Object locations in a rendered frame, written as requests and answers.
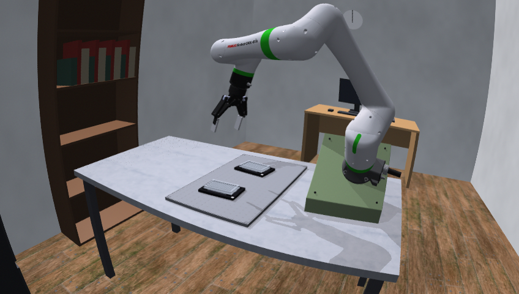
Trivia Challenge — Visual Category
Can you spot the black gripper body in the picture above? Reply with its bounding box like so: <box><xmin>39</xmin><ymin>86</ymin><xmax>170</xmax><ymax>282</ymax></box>
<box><xmin>228</xmin><ymin>85</ymin><xmax>247</xmax><ymax>106</ymax></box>

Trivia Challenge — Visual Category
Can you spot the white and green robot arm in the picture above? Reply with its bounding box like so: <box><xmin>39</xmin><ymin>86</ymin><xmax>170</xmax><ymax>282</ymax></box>
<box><xmin>211</xmin><ymin>4</ymin><xmax>401</xmax><ymax>186</ymax></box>

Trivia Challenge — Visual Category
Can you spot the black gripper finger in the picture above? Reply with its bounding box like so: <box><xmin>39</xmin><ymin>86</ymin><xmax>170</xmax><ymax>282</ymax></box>
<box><xmin>211</xmin><ymin>95</ymin><xmax>237</xmax><ymax>132</ymax></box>
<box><xmin>234</xmin><ymin>96</ymin><xmax>248</xmax><ymax>130</ymax></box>

